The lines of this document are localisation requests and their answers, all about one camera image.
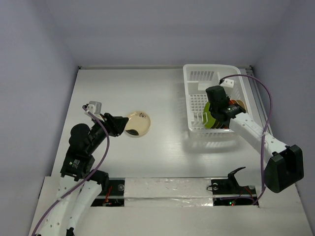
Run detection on cream plate small flowers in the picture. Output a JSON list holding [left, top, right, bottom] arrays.
[[237, 100, 247, 111]]

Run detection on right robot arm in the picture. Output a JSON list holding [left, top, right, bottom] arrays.
[[107, 84, 287, 184]]

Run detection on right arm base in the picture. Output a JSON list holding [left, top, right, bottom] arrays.
[[206, 167, 257, 207]]

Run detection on white foam front panel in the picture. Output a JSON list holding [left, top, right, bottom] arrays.
[[124, 178, 213, 207]]

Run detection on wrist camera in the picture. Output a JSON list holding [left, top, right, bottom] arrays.
[[219, 79, 234, 89], [82, 101, 102, 116]]

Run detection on black gold patterned plate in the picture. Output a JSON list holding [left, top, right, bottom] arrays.
[[213, 120, 225, 129]]

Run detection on white plastic dish rack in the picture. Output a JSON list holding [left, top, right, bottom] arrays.
[[183, 64, 252, 138]]

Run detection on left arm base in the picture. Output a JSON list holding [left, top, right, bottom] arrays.
[[91, 178, 125, 207]]

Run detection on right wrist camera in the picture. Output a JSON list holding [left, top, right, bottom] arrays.
[[219, 79, 234, 89]]

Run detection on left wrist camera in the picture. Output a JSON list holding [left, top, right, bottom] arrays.
[[82, 101, 102, 116]]

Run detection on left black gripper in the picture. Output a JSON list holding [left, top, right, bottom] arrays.
[[87, 112, 128, 152]]

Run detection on cream plate black flower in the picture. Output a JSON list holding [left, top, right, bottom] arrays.
[[125, 111, 151, 137]]

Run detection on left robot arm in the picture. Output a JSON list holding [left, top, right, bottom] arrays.
[[32, 112, 128, 236]]

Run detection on lime green plate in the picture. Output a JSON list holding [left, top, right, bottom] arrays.
[[202, 102, 218, 129]]

